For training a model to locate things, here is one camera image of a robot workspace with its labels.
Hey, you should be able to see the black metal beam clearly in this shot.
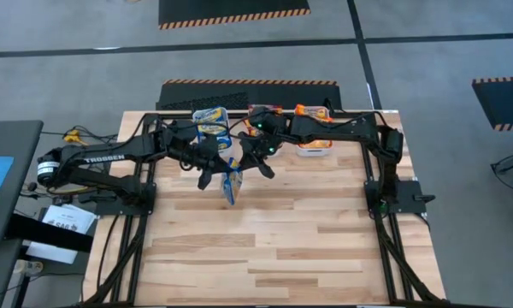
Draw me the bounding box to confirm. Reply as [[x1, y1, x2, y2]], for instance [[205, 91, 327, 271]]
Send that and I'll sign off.
[[4, 212, 94, 254]]

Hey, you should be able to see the black floor device with cable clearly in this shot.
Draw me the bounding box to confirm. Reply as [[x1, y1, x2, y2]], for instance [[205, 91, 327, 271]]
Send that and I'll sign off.
[[489, 150, 513, 234]]

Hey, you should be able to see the black hazard-striped floor mat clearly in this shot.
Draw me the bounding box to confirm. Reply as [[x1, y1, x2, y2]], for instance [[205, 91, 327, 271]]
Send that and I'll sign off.
[[471, 75, 513, 132], [157, 0, 312, 31], [155, 78, 343, 111]]

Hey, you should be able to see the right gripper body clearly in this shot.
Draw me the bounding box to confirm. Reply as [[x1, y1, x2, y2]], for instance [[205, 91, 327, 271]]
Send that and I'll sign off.
[[238, 105, 289, 169]]

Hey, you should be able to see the white plastic bin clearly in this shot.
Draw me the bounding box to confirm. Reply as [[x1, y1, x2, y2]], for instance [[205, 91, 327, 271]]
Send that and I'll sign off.
[[244, 104, 286, 158], [293, 104, 334, 158], [191, 106, 236, 160]]

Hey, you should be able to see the yellow cable plug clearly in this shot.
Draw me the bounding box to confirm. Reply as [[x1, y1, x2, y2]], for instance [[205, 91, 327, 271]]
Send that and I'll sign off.
[[62, 128, 82, 145]]

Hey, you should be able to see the white printed paper sheet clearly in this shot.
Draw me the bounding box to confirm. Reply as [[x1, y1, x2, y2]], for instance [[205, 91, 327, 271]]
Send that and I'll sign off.
[[25, 204, 98, 264]]

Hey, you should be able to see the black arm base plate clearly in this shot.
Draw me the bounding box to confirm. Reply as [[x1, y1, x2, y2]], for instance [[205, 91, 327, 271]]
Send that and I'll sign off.
[[363, 179, 436, 216], [94, 181, 158, 217]]

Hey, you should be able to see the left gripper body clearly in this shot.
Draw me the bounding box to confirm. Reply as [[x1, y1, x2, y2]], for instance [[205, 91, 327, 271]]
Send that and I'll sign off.
[[180, 138, 224, 173]]

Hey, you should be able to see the grey desk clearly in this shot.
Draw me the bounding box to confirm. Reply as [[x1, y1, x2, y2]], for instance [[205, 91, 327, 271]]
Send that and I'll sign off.
[[0, 120, 44, 246]]

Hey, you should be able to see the white power strip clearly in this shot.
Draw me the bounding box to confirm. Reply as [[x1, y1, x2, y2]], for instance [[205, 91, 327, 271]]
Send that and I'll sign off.
[[12, 259, 44, 277]]

